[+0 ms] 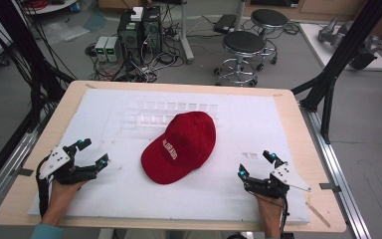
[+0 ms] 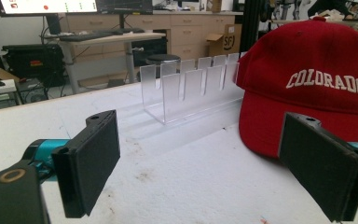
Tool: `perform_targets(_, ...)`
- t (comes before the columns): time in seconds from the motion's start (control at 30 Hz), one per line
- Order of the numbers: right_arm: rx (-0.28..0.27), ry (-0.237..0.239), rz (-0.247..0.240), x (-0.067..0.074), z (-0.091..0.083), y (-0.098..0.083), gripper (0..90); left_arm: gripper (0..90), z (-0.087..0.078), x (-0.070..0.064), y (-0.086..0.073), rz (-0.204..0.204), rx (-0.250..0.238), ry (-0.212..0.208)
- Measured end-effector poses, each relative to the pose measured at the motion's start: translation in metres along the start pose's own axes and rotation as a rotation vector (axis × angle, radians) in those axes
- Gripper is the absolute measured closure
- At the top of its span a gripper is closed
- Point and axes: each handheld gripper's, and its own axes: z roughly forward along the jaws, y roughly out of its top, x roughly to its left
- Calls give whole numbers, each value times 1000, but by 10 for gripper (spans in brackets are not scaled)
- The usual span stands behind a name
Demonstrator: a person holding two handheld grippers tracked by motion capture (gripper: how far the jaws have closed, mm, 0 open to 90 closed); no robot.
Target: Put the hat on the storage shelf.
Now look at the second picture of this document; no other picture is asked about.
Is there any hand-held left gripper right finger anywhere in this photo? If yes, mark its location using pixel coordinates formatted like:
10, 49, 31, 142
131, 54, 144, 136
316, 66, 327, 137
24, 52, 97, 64
277, 111, 358, 223

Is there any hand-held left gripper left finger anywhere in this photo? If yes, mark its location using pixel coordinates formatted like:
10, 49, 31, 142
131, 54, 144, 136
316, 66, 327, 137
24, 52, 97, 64
50, 109, 121, 219

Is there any red baseball cap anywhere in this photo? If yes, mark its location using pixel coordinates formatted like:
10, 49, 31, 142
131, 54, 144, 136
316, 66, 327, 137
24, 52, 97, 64
235, 16, 358, 159

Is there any black computer tower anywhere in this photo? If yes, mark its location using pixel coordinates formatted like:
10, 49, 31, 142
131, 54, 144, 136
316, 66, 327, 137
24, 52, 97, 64
14, 77, 49, 105

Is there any small white box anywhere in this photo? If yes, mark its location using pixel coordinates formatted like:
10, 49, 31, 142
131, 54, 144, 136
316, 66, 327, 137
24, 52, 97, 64
0, 78, 18, 94

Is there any black equipment case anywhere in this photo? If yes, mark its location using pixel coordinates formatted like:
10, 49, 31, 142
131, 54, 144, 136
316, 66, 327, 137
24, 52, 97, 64
1, 43, 67, 89

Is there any clear acrylic slotted rack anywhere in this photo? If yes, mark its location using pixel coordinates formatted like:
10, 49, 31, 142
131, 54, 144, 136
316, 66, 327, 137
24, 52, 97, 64
139, 52, 246, 126

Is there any black keyboard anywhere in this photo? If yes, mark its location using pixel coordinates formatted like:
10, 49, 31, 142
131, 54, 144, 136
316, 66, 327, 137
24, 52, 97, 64
57, 31, 114, 43

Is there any light wooden standing desk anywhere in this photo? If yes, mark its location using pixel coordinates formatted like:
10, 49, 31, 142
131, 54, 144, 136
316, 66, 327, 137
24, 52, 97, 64
43, 31, 168, 95

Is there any black round stool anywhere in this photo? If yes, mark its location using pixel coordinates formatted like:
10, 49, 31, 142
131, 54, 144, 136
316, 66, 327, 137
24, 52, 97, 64
145, 53, 182, 67

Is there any open cardboard box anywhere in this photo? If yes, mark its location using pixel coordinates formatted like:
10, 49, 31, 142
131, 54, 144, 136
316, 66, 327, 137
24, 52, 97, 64
206, 23, 243, 58

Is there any dark computer monitor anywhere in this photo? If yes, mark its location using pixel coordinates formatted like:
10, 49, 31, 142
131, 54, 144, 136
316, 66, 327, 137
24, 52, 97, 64
95, 0, 154, 15

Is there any lit computer monitor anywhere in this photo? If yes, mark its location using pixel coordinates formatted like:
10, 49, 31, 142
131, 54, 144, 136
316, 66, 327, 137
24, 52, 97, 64
0, 0, 99, 18

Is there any wooden drawer cabinet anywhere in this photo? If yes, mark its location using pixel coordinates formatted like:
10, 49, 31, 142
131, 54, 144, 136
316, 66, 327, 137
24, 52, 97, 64
59, 10, 244, 62

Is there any small cardboard box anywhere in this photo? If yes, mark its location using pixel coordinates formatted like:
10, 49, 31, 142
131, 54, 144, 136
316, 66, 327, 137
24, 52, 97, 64
206, 0, 224, 14

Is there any black metal frame post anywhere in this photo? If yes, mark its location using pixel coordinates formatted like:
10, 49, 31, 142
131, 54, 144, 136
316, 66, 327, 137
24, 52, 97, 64
240, 0, 268, 54

